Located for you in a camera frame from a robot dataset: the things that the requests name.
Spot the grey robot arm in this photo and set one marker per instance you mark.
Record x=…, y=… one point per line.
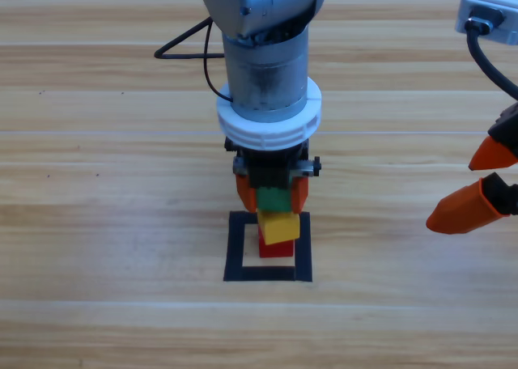
x=263, y=73

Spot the green wooden cube block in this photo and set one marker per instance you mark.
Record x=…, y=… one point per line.
x=274, y=201

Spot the yellow wooden cube block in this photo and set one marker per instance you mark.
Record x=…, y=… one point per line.
x=279, y=228

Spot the black tape square outline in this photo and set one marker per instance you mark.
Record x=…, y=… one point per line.
x=267, y=274

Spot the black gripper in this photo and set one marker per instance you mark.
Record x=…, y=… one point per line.
x=506, y=132
x=269, y=168

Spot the red wooden cube block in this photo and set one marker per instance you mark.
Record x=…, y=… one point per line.
x=277, y=249

